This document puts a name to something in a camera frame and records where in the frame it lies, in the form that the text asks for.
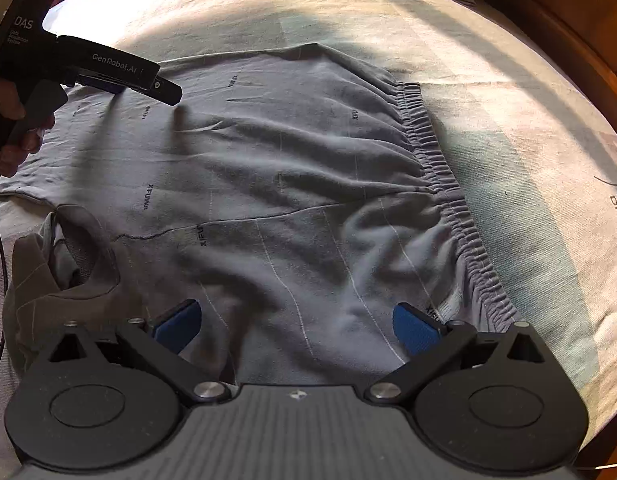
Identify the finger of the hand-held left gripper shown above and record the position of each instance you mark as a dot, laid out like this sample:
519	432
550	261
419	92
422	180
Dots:
103	84
163	89

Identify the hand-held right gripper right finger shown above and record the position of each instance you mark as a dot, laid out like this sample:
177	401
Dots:
413	330

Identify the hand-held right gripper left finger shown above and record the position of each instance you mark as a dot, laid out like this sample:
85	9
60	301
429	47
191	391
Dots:
181	327

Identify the grey pants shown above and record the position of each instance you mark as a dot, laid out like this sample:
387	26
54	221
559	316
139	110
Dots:
288	185

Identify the person's left hand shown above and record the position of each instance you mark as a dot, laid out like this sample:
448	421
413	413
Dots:
18	160

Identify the bed with patterned sheet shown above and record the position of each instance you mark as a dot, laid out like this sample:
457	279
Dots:
488	85

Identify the wooden headboard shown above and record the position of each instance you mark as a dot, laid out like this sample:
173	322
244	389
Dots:
578	10

